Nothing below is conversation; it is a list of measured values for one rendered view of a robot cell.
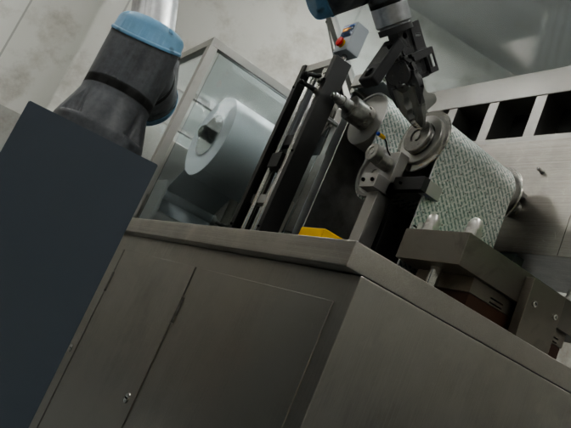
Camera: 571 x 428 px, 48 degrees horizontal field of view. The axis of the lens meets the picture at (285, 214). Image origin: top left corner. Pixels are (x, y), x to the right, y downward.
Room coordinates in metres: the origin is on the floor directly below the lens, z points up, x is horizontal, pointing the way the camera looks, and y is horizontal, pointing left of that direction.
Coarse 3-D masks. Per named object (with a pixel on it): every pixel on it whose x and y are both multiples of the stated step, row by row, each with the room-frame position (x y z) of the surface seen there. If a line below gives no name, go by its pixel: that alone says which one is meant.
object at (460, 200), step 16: (432, 176) 1.23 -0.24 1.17; (448, 176) 1.25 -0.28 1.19; (448, 192) 1.26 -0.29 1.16; (464, 192) 1.28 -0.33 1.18; (480, 192) 1.30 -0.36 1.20; (432, 208) 1.25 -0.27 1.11; (448, 208) 1.27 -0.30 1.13; (464, 208) 1.29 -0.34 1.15; (480, 208) 1.31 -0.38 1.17; (496, 208) 1.33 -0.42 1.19; (416, 224) 1.24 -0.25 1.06; (448, 224) 1.27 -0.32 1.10; (464, 224) 1.29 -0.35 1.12; (496, 224) 1.34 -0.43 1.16
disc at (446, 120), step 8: (432, 112) 1.29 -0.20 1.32; (440, 112) 1.26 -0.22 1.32; (448, 120) 1.24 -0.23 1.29; (408, 128) 1.34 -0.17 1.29; (448, 128) 1.23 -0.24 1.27; (448, 136) 1.22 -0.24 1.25; (400, 144) 1.34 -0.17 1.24; (440, 144) 1.23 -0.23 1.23; (440, 152) 1.23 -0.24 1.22; (424, 160) 1.26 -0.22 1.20; (432, 160) 1.24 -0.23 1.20; (408, 168) 1.29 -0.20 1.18; (416, 168) 1.27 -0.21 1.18
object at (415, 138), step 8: (416, 128) 1.28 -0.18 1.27; (424, 128) 1.26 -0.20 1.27; (432, 128) 1.25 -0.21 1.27; (408, 136) 1.30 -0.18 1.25; (416, 136) 1.27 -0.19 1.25; (424, 136) 1.25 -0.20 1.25; (432, 136) 1.25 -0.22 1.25; (408, 144) 1.29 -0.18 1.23; (416, 144) 1.26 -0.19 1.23; (424, 144) 1.25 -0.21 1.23; (416, 152) 1.27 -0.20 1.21
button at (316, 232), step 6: (306, 228) 1.03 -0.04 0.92; (312, 228) 1.01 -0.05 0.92; (318, 228) 1.00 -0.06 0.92; (324, 228) 0.99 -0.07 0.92; (300, 234) 1.04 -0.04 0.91; (306, 234) 1.02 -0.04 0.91; (312, 234) 1.01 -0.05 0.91; (318, 234) 0.99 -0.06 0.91; (324, 234) 0.98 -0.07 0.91; (330, 234) 0.99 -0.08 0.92
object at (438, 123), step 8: (432, 120) 1.27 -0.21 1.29; (440, 120) 1.25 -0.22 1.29; (440, 128) 1.24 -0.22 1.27; (440, 136) 1.23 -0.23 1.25; (432, 144) 1.24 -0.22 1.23; (408, 152) 1.30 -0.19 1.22; (424, 152) 1.25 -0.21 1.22; (432, 152) 1.24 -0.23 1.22; (408, 160) 1.29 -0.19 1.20; (416, 160) 1.27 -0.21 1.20; (424, 168) 1.28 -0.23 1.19
